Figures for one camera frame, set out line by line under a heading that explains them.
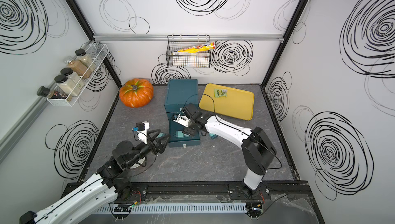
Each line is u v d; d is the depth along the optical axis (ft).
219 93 3.79
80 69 2.40
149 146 2.07
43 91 1.94
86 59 2.47
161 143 2.07
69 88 2.15
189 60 2.84
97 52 3.06
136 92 3.25
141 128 2.03
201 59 2.84
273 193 2.42
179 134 2.97
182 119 2.42
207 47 2.83
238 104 3.59
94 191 1.66
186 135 2.96
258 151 1.47
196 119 2.06
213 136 2.97
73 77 2.23
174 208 3.16
